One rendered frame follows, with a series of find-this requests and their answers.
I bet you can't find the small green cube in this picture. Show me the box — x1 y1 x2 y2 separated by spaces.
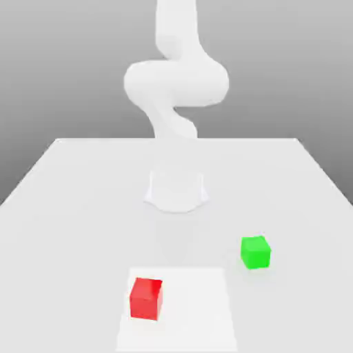
240 235 272 270

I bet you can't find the small red cube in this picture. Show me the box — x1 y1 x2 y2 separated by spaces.
129 276 163 321

